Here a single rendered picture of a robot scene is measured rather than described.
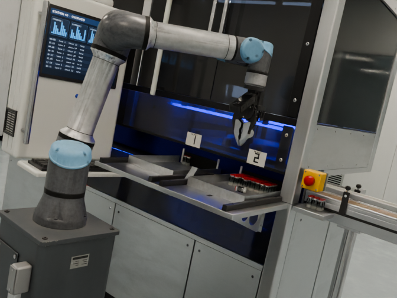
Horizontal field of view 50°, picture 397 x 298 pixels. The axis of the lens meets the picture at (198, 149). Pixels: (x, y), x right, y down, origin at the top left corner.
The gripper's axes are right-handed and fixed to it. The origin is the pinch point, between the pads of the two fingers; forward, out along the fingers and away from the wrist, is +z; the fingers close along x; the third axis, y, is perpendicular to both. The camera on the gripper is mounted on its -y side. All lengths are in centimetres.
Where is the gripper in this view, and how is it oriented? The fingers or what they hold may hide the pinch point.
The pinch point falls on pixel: (238, 142)
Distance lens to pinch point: 151.5
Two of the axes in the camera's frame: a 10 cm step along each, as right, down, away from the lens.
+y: 6.0, 0.2, 8.0
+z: -2.0, 9.7, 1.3
